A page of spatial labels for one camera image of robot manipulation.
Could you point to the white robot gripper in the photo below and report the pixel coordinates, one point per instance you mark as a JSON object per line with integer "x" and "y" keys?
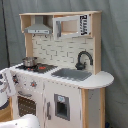
{"x": 6, "y": 82}

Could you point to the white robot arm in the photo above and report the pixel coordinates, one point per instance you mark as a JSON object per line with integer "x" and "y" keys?
{"x": 26, "y": 121}

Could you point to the white wooden toy kitchen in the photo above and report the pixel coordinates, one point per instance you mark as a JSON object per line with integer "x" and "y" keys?
{"x": 63, "y": 53}

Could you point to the left red stove knob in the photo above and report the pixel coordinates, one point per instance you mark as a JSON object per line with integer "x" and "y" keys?
{"x": 15, "y": 79}

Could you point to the red stove knob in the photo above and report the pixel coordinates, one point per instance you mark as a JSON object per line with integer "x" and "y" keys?
{"x": 15, "y": 79}
{"x": 33, "y": 84}

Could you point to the toy oven door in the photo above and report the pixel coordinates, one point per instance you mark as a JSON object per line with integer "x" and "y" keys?
{"x": 27, "y": 101}

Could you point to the right red stove knob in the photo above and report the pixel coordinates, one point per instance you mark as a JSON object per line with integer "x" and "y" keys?
{"x": 33, "y": 84}

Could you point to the small metal toy pot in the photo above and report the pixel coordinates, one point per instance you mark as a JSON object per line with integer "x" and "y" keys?
{"x": 29, "y": 61}

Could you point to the black toy stovetop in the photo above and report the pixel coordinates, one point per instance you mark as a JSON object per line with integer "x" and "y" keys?
{"x": 39, "y": 68}

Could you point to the white lower cabinet door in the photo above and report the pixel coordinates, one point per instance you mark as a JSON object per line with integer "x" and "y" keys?
{"x": 63, "y": 105}

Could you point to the grey toy sink basin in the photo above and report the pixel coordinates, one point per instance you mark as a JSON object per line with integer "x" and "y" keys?
{"x": 72, "y": 74}

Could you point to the grey toy range hood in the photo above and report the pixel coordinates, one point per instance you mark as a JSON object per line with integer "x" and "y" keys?
{"x": 38, "y": 27}

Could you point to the black toy faucet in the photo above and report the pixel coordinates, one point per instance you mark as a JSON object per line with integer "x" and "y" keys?
{"x": 81, "y": 64}

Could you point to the white microwave cabinet door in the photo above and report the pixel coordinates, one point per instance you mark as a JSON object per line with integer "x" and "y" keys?
{"x": 71, "y": 26}

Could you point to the grey backdrop curtain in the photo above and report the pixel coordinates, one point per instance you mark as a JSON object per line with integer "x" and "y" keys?
{"x": 114, "y": 43}

